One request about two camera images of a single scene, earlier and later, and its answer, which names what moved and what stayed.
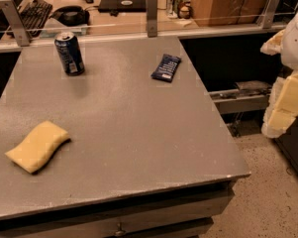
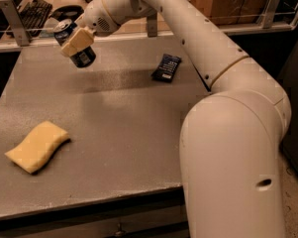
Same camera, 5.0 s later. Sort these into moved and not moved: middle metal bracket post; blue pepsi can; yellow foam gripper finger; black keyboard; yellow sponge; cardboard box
Moved: yellow foam gripper finger; blue pepsi can
Not moved: black keyboard; yellow sponge; cardboard box; middle metal bracket post
